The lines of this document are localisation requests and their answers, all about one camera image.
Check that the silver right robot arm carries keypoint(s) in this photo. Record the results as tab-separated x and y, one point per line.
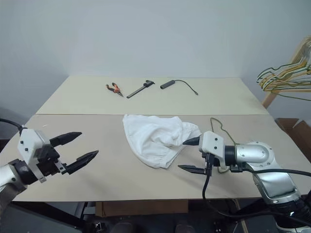
257	153

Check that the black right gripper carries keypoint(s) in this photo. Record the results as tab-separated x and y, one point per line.
201	148

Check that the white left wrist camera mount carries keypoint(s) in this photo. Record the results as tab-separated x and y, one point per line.
28	142

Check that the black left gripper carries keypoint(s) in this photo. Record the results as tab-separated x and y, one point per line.
49	161

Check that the black digital caliper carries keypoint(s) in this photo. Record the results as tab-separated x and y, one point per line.
141	88

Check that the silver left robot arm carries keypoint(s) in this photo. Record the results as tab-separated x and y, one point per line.
7	173

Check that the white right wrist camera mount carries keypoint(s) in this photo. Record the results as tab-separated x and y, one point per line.
212	143

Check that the white cloth garment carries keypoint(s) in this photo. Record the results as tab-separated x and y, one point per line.
150	138

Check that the open brown cardboard box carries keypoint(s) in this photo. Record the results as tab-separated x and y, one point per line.
300	132

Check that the wooden clothes rack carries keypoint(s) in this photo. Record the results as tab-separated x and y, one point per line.
268	99

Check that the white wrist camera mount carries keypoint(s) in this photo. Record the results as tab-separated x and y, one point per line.
212	143
28	142

